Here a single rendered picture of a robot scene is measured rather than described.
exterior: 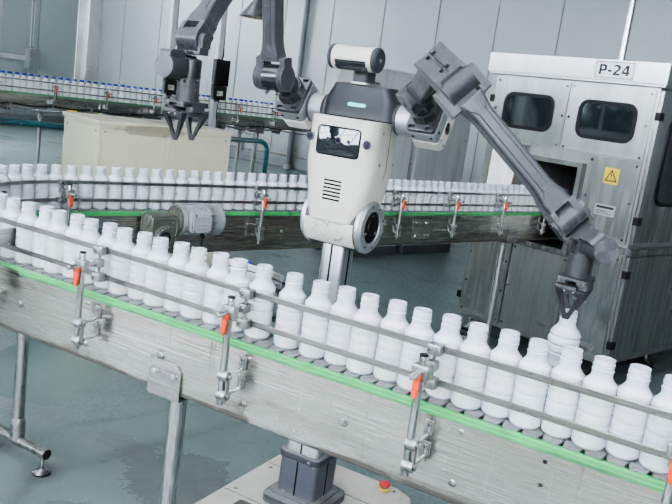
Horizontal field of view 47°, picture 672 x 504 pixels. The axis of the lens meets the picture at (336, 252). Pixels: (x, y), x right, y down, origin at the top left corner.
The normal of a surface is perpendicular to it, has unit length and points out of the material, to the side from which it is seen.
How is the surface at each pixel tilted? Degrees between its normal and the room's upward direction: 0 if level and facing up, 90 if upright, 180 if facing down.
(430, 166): 90
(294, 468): 90
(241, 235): 90
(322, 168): 90
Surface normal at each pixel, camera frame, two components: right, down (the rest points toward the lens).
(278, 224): 0.66, 0.23
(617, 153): -0.74, 0.04
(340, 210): -0.50, 0.11
